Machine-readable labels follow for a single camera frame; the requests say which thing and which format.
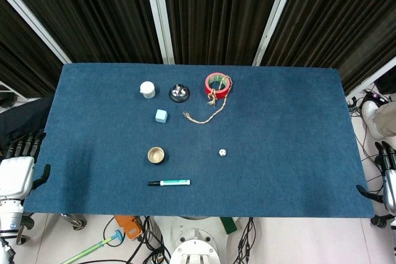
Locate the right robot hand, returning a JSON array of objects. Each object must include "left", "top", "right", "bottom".
[{"left": 355, "top": 140, "right": 396, "bottom": 216}]

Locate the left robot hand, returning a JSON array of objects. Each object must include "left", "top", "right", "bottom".
[{"left": 0, "top": 130, "right": 52, "bottom": 199}]

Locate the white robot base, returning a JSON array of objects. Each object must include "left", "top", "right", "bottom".
[{"left": 156, "top": 216, "right": 239, "bottom": 264}]

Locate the black clothing person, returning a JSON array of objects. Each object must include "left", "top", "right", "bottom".
[{"left": 0, "top": 95, "right": 54, "bottom": 149}]

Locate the beige trouser leg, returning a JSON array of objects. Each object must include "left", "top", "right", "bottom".
[{"left": 372, "top": 101, "right": 396, "bottom": 138}]

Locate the white shoe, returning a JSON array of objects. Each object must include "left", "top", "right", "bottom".
[{"left": 362, "top": 100, "right": 386, "bottom": 141}]

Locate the metal caster wheel leg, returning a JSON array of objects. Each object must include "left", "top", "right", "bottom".
[{"left": 59, "top": 213, "right": 88, "bottom": 231}]

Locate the blue felt table mat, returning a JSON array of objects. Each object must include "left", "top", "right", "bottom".
[{"left": 23, "top": 62, "right": 377, "bottom": 219}]

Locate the orange box device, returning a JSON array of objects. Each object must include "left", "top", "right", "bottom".
[{"left": 113, "top": 215, "right": 140, "bottom": 241}]

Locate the white plastic jar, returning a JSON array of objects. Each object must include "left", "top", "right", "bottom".
[{"left": 139, "top": 81, "right": 157, "bottom": 100}]

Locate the light blue cube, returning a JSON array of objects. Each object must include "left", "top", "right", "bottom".
[{"left": 154, "top": 109, "right": 170, "bottom": 124}]

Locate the white green marker pen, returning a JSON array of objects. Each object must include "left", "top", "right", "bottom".
[{"left": 147, "top": 179, "right": 191, "bottom": 187}]

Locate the dark green block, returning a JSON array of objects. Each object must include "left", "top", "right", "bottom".
[{"left": 220, "top": 216, "right": 238, "bottom": 235}]

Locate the black silver call bell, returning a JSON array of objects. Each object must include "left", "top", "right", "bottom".
[{"left": 168, "top": 83, "right": 190, "bottom": 103}]

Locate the red tape roll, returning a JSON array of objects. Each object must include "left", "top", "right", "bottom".
[{"left": 205, "top": 72, "right": 233, "bottom": 99}]

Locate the green stick blue handle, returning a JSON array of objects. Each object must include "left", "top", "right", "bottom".
[{"left": 59, "top": 229, "right": 125, "bottom": 264}]

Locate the white aluminium frame post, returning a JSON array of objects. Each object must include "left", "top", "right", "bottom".
[
  {"left": 142, "top": 0, "right": 175, "bottom": 65},
  {"left": 0, "top": 0, "right": 74, "bottom": 64},
  {"left": 251, "top": 0, "right": 301, "bottom": 67},
  {"left": 344, "top": 56, "right": 396, "bottom": 95}
]

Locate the black cable bundle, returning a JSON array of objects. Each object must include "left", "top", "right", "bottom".
[{"left": 235, "top": 217, "right": 258, "bottom": 264}]

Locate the beige twine rope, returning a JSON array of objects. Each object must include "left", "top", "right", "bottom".
[{"left": 183, "top": 75, "right": 233, "bottom": 124}]

